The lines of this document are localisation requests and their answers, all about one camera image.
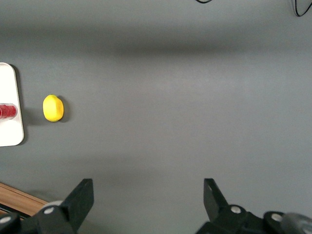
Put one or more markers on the yellow lemon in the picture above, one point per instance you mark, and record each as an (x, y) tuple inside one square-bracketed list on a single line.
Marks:
[(53, 108)]

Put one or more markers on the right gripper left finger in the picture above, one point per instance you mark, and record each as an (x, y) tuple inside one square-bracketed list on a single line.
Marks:
[(78, 202)]

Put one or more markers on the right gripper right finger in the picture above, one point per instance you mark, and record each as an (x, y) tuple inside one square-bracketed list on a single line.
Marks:
[(215, 202)]

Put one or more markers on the small red-capped bottle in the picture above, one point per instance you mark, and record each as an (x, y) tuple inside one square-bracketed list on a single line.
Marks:
[(7, 111)]

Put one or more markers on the beige rectangular tray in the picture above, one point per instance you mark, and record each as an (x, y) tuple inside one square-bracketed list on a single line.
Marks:
[(9, 131)]

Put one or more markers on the wooden drawer cabinet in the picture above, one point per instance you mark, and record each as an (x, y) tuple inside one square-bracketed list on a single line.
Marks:
[(14, 197)]

